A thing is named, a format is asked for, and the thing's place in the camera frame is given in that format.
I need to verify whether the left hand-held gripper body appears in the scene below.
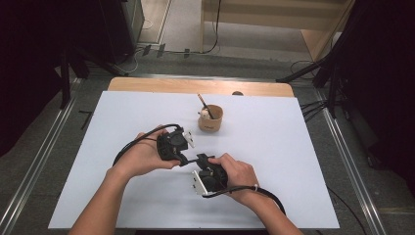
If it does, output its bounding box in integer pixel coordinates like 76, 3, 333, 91
156, 126, 197, 163

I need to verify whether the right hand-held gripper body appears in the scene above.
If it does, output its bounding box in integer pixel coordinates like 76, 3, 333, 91
191, 163, 229, 198

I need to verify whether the tan pen holder cup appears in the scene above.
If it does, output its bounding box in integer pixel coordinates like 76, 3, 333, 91
197, 104, 224, 133

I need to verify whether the teal brush with gold ferrule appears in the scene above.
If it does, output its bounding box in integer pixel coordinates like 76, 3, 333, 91
196, 93, 215, 120

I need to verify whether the person's right hand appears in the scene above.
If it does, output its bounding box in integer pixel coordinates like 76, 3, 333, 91
207, 152, 263, 209

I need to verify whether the person's left hand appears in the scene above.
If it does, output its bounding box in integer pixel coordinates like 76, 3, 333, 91
109, 124, 181, 180

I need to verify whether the white table cover sheet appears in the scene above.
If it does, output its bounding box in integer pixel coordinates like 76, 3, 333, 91
48, 90, 341, 230

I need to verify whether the wooden table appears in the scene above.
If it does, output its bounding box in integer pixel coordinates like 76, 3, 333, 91
107, 76, 296, 98

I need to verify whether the dark cabinet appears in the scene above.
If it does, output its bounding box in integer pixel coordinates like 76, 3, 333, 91
97, 0, 145, 66

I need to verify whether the light wooden desk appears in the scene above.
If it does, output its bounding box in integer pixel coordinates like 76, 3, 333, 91
199, 0, 355, 63

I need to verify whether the black curtain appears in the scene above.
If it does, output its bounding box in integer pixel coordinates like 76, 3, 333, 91
0, 0, 109, 158
332, 0, 415, 197

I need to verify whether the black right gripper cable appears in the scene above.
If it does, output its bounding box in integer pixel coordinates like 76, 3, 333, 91
201, 185, 287, 216

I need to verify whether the white floor cable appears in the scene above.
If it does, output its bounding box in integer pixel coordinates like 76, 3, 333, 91
112, 48, 141, 75

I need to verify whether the black cable bundle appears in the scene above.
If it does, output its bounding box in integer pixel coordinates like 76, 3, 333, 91
300, 99, 331, 122

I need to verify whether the black hanging cable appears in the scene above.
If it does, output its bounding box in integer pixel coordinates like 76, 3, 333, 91
162, 0, 223, 56

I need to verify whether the metal floor rail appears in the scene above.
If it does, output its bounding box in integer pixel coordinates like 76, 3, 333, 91
0, 77, 83, 235
313, 87, 390, 235

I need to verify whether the thin black floor cable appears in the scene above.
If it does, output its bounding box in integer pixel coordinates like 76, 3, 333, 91
326, 185, 369, 235

